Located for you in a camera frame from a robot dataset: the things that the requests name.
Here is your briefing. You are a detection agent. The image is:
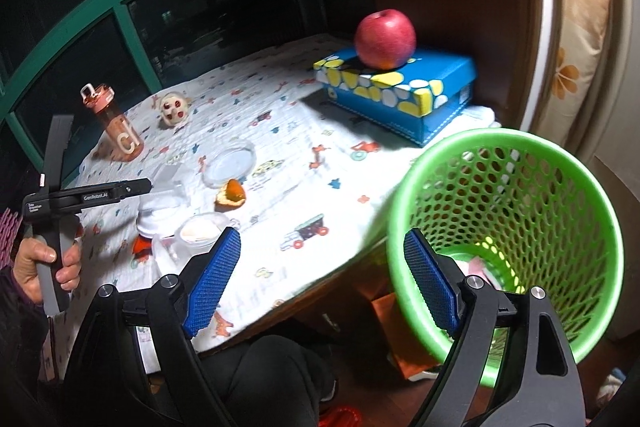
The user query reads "round clear plastic lid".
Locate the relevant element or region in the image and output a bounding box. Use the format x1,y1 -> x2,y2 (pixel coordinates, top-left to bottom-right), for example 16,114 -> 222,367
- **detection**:
202,140 -> 256,189

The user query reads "clear rectangular plastic container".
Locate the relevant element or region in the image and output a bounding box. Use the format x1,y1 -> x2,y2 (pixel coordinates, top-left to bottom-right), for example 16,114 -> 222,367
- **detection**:
146,164 -> 186,200

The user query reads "green plastic trash basket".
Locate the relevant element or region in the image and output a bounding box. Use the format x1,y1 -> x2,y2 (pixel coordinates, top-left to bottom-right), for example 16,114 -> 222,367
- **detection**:
386,128 -> 624,362

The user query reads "person's left hand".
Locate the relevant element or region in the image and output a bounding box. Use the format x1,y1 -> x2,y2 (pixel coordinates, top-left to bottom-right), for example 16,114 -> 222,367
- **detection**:
12,235 -> 84,306

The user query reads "clear plastic cup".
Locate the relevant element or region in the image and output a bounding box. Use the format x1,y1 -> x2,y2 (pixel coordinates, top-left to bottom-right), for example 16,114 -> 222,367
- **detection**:
172,213 -> 231,262

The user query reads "orange peel piece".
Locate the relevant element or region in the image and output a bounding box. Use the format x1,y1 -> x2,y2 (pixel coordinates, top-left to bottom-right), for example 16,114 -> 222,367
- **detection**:
216,179 -> 246,212

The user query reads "printed white cloth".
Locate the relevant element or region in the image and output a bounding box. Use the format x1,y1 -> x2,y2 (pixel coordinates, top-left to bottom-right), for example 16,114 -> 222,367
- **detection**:
39,32 -> 504,383

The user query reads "small plush toy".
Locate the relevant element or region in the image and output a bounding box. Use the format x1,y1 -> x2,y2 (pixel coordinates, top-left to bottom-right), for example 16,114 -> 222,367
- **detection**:
160,91 -> 190,128

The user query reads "blue yellow tissue box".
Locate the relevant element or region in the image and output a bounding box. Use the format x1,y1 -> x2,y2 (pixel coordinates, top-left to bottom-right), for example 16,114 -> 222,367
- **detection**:
314,48 -> 476,146

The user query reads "red apple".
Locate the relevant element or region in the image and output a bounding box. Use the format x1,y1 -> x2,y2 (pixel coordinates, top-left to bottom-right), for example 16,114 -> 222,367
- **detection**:
354,9 -> 416,71

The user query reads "floral beige pillow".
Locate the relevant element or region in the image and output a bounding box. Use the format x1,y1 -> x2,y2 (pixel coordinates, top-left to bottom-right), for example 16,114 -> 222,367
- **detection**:
534,0 -> 612,148

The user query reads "green window frame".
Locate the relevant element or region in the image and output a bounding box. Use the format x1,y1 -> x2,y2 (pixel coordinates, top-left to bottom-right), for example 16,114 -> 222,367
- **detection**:
0,0 -> 212,168

